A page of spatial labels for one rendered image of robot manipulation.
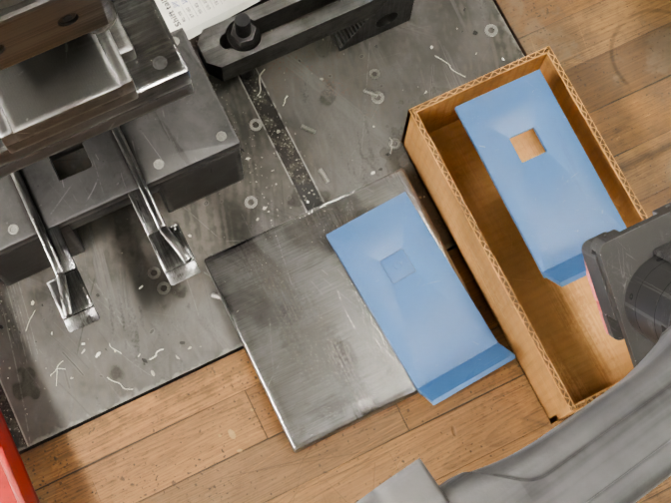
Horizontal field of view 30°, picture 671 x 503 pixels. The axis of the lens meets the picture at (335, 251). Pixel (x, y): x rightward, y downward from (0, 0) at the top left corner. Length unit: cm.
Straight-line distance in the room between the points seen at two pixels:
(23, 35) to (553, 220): 42
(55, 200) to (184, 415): 19
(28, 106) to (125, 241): 28
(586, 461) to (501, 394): 39
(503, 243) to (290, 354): 19
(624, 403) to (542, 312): 39
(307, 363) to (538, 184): 21
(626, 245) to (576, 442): 24
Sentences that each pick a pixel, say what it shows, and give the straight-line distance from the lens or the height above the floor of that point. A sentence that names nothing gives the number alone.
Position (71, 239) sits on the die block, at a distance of 94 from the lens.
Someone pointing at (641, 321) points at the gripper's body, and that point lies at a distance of 78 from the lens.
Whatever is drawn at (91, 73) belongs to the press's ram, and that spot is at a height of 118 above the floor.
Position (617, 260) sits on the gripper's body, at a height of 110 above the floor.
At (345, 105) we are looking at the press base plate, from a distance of 101.
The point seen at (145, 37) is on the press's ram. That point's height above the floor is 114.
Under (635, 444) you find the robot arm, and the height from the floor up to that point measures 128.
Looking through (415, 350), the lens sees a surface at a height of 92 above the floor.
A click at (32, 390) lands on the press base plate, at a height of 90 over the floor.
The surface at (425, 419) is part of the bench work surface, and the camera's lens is 95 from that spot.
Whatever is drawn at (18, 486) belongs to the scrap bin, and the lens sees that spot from 90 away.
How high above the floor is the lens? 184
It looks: 75 degrees down
